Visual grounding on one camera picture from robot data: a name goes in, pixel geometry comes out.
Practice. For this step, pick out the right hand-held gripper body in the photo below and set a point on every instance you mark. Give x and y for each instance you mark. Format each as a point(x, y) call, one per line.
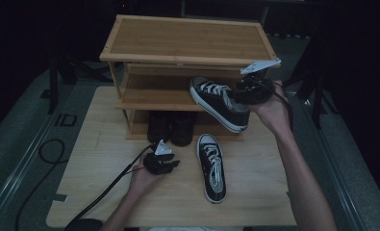
point(253, 91)

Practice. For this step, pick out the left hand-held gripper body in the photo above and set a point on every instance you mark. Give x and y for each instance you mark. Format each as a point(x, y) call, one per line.
point(157, 162)

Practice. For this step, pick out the black slip-on shoe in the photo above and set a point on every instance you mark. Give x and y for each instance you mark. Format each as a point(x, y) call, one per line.
point(158, 126)
point(182, 128)

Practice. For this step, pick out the black white canvas sneaker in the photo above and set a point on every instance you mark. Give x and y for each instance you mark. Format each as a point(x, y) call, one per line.
point(218, 106)
point(214, 170)

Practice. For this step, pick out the wooden shoe rack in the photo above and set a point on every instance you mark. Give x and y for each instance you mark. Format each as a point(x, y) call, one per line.
point(187, 41)

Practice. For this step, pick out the person's left hand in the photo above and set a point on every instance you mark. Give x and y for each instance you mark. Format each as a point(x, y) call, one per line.
point(142, 179)

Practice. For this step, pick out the person's right hand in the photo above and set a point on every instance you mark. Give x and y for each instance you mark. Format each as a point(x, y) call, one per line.
point(275, 114)

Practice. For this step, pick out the black metal stand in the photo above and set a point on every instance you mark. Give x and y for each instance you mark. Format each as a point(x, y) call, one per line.
point(53, 86)
point(318, 102)

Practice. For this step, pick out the dark round object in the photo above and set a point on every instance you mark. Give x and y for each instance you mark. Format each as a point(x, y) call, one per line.
point(83, 225)

